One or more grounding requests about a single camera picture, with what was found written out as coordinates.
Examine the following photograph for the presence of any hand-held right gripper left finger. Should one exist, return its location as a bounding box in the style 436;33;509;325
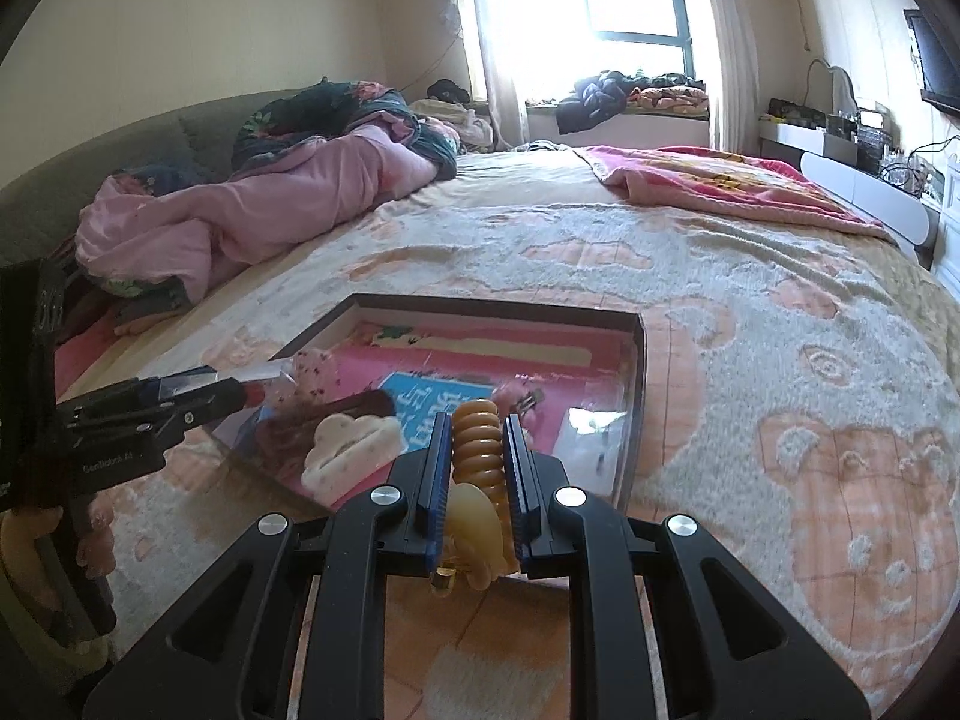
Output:
82;412;455;720

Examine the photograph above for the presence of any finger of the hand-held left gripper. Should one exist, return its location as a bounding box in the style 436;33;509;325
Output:
139;366;220;400
157;379;250;436

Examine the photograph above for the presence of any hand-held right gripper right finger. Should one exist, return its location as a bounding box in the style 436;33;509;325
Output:
502;412;871;720

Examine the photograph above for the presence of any amber spiral hair tie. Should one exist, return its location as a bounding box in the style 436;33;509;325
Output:
450;399;505;500

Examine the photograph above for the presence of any cream pearly hair clip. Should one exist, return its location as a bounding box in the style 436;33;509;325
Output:
431;484;518;592

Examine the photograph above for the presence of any clear plastic bag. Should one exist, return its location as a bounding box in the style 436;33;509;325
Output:
169;361;297;400

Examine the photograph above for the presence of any pink pompom hair clip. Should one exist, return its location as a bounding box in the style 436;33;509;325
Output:
491;381;545;417

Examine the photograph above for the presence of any white cloud-shaped hair claw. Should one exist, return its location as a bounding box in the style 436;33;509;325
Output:
300;412;406;500

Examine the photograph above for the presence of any dark maroon hair clip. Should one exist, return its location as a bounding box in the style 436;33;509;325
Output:
259;390;398;451

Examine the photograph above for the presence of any brown cardboard box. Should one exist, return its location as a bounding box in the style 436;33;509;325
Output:
202;292;647;515

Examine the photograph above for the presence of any pink dotted fabric scrunchie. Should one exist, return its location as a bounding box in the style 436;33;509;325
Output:
289;347;346;410

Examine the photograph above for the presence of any pink quilt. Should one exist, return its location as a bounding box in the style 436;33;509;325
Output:
75;124;451;301

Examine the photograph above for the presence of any green padded headboard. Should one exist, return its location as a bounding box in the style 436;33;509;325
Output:
0;88;316;263

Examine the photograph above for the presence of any dark floral quilt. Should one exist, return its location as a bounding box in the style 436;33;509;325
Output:
231;79;458;181

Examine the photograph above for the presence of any red printed blanket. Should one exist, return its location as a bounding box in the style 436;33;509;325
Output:
574;145;893;241

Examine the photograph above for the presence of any dark clothes pile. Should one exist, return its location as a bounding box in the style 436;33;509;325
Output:
556;71;646;136

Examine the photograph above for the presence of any orange floral cushion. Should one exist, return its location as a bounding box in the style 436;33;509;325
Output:
630;86;710;113

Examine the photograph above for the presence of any cream curtain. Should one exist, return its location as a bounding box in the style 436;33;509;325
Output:
679;0;758;155
446;0;526;151

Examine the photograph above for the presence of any white cluttered desk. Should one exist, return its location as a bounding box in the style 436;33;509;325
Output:
757;97;893;170

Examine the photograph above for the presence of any white bed footboard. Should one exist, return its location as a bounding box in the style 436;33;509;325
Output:
799;152;942;267

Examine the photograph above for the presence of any window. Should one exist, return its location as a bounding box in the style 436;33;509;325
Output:
480;0;695;102

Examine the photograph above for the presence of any white drawer cabinet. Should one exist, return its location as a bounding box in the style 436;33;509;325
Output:
926;165;960;293

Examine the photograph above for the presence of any white arched mirror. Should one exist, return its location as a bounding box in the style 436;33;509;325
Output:
806;58;860;113

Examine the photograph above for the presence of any black flat television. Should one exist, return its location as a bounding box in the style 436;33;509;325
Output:
904;9;960;117

